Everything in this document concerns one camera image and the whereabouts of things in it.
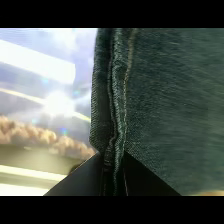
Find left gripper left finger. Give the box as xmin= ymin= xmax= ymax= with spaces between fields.
xmin=43 ymin=150 xmax=104 ymax=197

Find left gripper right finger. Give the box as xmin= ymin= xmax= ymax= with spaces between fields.
xmin=123 ymin=149 xmax=183 ymax=197

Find blue jeans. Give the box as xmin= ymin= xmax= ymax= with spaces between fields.
xmin=89 ymin=27 xmax=224 ymax=197

